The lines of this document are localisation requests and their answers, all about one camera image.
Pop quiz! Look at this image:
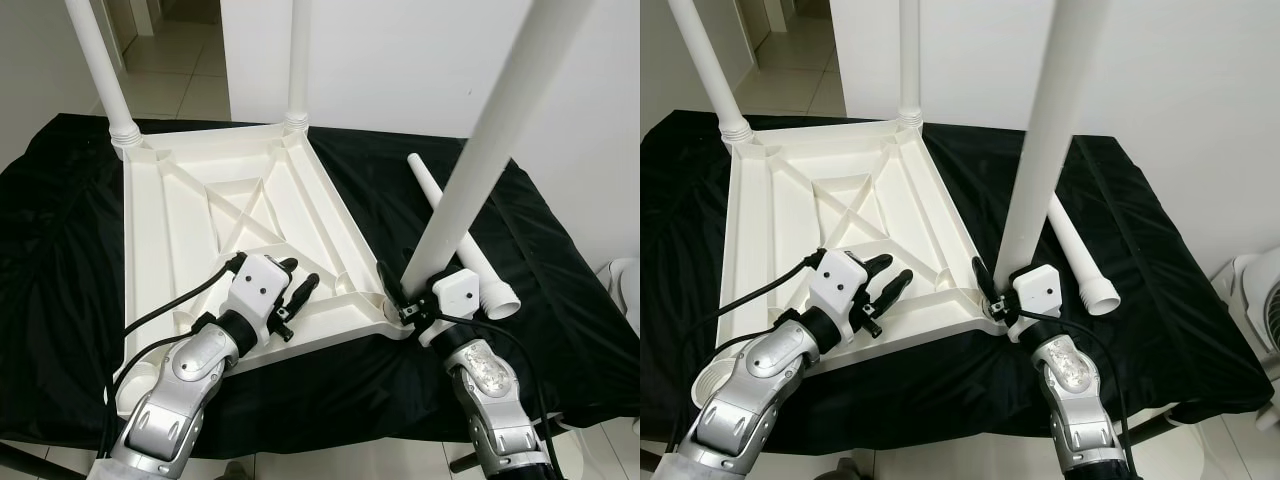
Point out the white pedestal fan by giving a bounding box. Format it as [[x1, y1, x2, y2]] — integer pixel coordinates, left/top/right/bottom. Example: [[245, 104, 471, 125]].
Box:
[[598, 256, 641, 341], [1210, 250, 1280, 431]]

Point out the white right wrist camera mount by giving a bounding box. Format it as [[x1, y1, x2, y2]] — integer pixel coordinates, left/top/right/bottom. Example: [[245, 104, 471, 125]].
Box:
[[1005, 262, 1062, 341], [418, 268, 484, 347]]

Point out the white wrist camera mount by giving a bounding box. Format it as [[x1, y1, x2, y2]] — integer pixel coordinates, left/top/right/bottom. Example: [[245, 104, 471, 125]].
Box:
[[808, 250, 874, 331], [418, 268, 484, 347], [225, 253, 294, 336], [1005, 262, 1062, 341]]

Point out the white plastic children table top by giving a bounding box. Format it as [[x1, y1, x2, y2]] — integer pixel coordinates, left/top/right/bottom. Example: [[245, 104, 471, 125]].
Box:
[[112, 118, 416, 419], [690, 115, 1011, 411]]

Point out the black table cloth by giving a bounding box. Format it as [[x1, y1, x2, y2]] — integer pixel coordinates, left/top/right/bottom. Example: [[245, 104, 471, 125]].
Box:
[[0, 112, 641, 446], [640, 110, 1276, 441]]

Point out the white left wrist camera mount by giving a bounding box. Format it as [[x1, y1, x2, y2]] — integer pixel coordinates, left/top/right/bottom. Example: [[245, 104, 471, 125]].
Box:
[[225, 253, 294, 336], [808, 250, 874, 331]]

